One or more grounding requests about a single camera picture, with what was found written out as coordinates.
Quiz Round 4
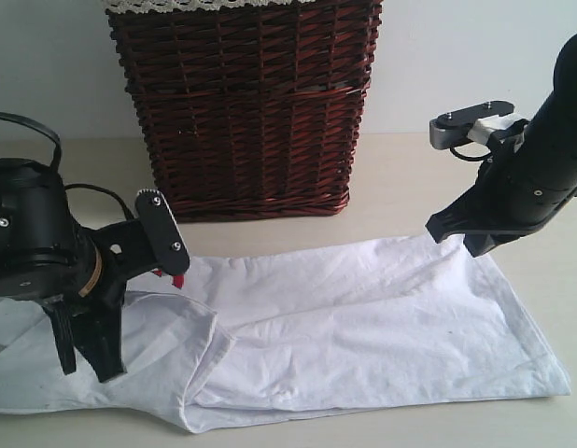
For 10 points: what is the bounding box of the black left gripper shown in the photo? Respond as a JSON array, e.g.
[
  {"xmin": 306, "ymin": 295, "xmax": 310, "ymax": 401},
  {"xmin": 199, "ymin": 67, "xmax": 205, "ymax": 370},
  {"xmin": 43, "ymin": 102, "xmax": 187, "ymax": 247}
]
[{"xmin": 43, "ymin": 219, "xmax": 157, "ymax": 383}]

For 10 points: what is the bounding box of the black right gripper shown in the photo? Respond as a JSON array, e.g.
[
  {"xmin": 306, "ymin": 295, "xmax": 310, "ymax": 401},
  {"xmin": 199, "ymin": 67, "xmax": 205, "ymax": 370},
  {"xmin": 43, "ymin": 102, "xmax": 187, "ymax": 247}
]
[{"xmin": 426, "ymin": 133, "xmax": 577, "ymax": 257}]

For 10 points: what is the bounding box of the white t-shirt red lettering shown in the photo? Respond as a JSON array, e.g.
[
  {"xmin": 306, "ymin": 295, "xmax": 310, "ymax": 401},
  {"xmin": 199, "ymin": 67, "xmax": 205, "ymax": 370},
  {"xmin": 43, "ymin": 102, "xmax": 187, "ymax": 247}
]
[{"xmin": 0, "ymin": 236, "xmax": 570, "ymax": 433}]

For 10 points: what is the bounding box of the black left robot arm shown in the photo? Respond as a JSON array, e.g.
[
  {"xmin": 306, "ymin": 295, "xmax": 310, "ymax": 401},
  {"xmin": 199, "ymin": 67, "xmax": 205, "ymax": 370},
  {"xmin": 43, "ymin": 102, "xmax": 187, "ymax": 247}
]
[{"xmin": 0, "ymin": 159, "xmax": 157, "ymax": 383}]

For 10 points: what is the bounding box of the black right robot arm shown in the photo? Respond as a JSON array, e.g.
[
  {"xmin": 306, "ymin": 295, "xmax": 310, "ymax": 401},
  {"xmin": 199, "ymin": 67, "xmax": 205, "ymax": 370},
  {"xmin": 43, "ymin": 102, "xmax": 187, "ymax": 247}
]
[{"xmin": 426, "ymin": 34, "xmax": 577, "ymax": 257}]

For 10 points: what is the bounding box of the dark red wicker basket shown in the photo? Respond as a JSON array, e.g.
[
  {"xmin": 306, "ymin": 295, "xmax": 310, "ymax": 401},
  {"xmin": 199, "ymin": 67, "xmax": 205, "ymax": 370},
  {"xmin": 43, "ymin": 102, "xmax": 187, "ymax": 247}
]
[{"xmin": 106, "ymin": 0, "xmax": 382, "ymax": 222}]

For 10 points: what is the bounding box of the grey lace-trimmed basket liner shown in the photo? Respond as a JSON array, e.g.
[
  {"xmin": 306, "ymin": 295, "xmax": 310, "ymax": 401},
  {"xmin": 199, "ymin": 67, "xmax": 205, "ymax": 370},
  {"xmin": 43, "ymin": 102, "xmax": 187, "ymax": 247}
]
[{"xmin": 101, "ymin": 0, "xmax": 293, "ymax": 14}]

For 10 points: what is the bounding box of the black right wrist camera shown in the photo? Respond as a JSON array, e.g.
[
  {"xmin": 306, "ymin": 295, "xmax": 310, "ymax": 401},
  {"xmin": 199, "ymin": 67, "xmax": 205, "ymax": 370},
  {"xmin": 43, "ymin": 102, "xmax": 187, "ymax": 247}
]
[{"xmin": 429, "ymin": 100, "xmax": 528, "ymax": 150}]

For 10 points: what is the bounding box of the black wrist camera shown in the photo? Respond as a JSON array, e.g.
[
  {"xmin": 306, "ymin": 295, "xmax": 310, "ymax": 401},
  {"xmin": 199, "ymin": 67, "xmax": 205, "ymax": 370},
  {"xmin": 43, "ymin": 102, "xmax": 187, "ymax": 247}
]
[
  {"xmin": 429, "ymin": 100, "xmax": 528, "ymax": 150},
  {"xmin": 134, "ymin": 189, "xmax": 190, "ymax": 275}
]

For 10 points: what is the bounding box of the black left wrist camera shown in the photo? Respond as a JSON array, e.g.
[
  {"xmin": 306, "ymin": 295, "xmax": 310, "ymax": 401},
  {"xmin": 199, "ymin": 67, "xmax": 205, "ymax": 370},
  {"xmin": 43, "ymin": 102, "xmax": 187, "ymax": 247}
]
[{"xmin": 134, "ymin": 189, "xmax": 190, "ymax": 275}]

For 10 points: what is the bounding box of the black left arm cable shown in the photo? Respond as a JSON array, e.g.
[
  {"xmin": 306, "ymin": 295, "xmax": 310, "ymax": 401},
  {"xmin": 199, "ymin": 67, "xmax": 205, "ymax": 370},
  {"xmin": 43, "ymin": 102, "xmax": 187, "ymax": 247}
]
[{"xmin": 0, "ymin": 110, "xmax": 135, "ymax": 220}]

